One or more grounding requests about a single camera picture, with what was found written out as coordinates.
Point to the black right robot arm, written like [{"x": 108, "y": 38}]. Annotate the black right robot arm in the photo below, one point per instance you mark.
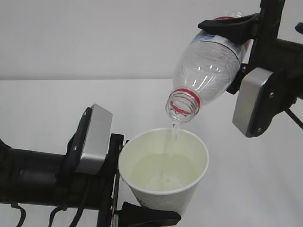
[{"x": 268, "y": 51}]

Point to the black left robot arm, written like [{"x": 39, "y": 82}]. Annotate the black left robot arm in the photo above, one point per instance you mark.
[{"x": 34, "y": 178}]

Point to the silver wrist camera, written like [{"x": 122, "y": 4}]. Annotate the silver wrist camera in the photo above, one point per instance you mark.
[
  {"x": 87, "y": 149},
  {"x": 260, "y": 98}
]

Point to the white paper cup green logo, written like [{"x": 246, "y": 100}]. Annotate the white paper cup green logo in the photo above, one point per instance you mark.
[{"x": 163, "y": 172}]

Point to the clear Nongfu Spring water bottle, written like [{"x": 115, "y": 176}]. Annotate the clear Nongfu Spring water bottle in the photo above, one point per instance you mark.
[{"x": 204, "y": 71}]

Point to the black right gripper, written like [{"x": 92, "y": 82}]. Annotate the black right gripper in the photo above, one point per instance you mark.
[{"x": 268, "y": 51}]

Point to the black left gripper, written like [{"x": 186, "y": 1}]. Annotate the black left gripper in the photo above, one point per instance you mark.
[{"x": 96, "y": 189}]

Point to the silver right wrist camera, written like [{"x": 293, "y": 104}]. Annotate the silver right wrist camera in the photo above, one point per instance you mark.
[{"x": 260, "y": 98}]

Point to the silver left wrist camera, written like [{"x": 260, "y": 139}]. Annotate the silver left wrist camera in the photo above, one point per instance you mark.
[{"x": 87, "y": 149}]

